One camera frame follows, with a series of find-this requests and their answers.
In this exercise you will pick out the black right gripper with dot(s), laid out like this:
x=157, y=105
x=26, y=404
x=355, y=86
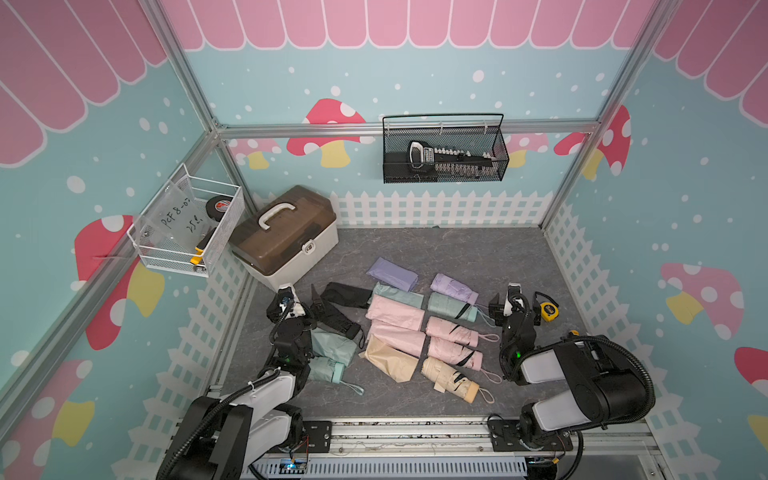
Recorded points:
x=499, y=312

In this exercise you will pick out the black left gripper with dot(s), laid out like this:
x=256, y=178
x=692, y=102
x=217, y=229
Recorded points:
x=271, y=313

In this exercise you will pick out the black umbrella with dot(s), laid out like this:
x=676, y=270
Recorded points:
x=327, y=314

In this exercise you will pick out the mint green sleeve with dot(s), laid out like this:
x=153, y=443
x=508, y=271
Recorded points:
x=405, y=297
x=333, y=346

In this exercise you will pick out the mint green sleeved umbrella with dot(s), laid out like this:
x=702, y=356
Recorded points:
x=450, y=308

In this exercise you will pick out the pink sleeved umbrella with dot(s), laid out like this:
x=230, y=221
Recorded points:
x=458, y=355
x=452, y=332

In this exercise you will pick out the pink sleeved umbrella front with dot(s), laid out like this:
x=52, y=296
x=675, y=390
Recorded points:
x=452, y=332

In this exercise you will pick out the lilac sleeved umbrella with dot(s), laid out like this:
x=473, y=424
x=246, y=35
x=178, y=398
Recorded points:
x=455, y=289

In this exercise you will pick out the pink sleeve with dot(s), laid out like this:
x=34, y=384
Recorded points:
x=395, y=313
x=405, y=340

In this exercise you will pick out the lilac sleeve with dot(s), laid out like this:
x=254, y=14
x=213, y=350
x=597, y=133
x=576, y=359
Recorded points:
x=394, y=275

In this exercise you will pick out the beige sleeve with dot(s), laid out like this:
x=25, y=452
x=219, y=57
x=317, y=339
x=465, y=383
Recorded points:
x=397, y=365

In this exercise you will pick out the beige sleeved umbrella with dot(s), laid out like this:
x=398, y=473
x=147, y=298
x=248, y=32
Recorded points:
x=445, y=378

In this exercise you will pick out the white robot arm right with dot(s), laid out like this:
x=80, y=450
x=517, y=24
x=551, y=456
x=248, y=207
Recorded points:
x=606, y=383

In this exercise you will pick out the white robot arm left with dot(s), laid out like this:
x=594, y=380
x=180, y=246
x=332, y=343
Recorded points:
x=246, y=414

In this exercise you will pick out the yellow tape measure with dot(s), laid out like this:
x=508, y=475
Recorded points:
x=546, y=309

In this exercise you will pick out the brown lidded white toolbox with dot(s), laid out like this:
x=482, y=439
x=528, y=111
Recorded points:
x=285, y=240

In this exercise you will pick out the yellow black tool in bin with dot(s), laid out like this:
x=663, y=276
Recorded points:
x=197, y=259

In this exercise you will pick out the black tape roll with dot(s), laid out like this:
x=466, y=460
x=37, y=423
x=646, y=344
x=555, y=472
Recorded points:
x=217, y=207

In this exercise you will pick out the socket set in basket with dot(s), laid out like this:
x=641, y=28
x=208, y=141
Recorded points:
x=425, y=160

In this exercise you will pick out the clear acrylic wall bin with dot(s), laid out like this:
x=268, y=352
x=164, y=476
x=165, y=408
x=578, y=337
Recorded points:
x=167, y=231

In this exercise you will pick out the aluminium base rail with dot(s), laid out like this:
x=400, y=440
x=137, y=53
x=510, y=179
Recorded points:
x=419, y=448

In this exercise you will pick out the black wire wall basket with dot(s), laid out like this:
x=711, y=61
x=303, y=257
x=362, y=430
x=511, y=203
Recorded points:
x=474, y=132

